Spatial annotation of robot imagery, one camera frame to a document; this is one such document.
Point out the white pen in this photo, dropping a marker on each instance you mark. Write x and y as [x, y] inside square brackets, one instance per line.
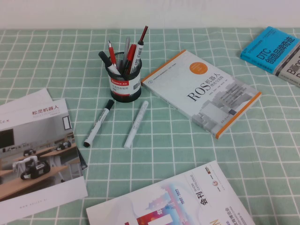
[137, 124]

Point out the black mesh pen holder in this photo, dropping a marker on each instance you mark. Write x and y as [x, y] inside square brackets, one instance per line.
[123, 96]

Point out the red capped pen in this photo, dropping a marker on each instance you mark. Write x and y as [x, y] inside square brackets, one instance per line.
[131, 52]

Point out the red pen with silver tip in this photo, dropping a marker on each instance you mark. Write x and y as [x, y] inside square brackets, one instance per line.
[112, 54]

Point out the grey pen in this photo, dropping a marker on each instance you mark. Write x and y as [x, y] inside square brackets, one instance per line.
[126, 45]

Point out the green checked tablecloth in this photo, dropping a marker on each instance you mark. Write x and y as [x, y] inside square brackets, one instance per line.
[164, 150]

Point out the white marker with black cap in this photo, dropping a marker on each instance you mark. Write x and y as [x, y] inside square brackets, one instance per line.
[99, 122]

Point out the white and orange ROS book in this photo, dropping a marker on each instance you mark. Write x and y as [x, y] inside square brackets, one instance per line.
[199, 93]

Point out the white marker dark red cap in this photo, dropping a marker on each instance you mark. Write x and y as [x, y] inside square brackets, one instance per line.
[140, 48]

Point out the black capped marker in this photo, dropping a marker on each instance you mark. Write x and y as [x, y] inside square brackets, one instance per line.
[104, 58]

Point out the white show catalogue magazine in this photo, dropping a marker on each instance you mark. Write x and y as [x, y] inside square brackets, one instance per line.
[175, 199]

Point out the white AgileX brochure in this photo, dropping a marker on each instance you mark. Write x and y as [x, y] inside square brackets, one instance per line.
[35, 98]

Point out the AgileX brochure with robot photo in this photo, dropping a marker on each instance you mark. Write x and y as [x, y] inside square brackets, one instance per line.
[35, 145]

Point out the blue DTC book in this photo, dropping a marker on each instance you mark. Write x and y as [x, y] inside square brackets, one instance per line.
[264, 47]

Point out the grey Billion book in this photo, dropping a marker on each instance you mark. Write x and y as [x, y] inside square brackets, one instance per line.
[291, 70]

